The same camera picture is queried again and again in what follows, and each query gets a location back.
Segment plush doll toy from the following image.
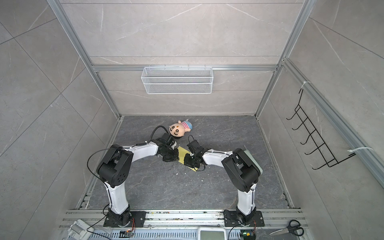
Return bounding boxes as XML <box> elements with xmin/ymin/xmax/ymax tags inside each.
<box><xmin>169</xmin><ymin>119</ymin><xmax>193</xmax><ymax>138</ymax></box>

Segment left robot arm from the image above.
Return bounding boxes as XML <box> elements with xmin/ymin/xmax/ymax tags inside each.
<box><xmin>97</xmin><ymin>133</ymin><xmax>179</xmax><ymax>216</ymax></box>

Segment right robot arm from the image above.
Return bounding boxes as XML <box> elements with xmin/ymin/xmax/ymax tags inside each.
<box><xmin>184</xmin><ymin>140</ymin><xmax>263</xmax><ymax>218</ymax></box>

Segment white digital scale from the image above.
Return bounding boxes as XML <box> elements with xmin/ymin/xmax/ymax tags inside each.
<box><xmin>198</xmin><ymin>227</ymin><xmax>228</xmax><ymax>240</ymax></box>

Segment black wire hook rack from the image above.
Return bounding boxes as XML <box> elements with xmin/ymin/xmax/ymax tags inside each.
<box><xmin>286</xmin><ymin>89</ymin><xmax>356</xmax><ymax>170</ymax></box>

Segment black handled scissors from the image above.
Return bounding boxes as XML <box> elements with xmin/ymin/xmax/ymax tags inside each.
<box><xmin>270</xmin><ymin>220</ymin><xmax>305</xmax><ymax>237</ymax></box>

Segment white wire mesh basket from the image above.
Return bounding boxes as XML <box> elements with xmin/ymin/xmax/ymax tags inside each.
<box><xmin>141</xmin><ymin>67</ymin><xmax>214</xmax><ymax>95</ymax></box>

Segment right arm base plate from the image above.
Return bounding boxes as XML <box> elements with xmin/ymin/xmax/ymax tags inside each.
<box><xmin>223</xmin><ymin>209</ymin><xmax>265</xmax><ymax>227</ymax></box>

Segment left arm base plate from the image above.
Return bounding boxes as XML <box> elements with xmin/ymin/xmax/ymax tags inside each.
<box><xmin>103</xmin><ymin>211</ymin><xmax>147</xmax><ymax>228</ymax></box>

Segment white device bottom left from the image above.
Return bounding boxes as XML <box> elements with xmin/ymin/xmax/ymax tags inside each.
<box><xmin>67</xmin><ymin>219</ymin><xmax>94</xmax><ymax>240</ymax></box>

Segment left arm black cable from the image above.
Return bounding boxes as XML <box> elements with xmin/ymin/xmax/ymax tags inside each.
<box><xmin>86</xmin><ymin>125</ymin><xmax>170</xmax><ymax>184</ymax></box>

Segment small red-wired circuit board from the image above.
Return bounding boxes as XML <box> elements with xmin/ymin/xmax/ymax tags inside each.
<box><xmin>119</xmin><ymin>230</ymin><xmax>136</xmax><ymax>238</ymax></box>

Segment small green circuit board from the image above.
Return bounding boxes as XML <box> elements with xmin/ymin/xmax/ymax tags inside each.
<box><xmin>240</xmin><ymin>231</ymin><xmax>257</xmax><ymax>240</ymax></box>

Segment yellow square paper sheet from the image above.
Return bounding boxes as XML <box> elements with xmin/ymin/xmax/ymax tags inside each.
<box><xmin>178</xmin><ymin>146</ymin><xmax>191</xmax><ymax>166</ymax></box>

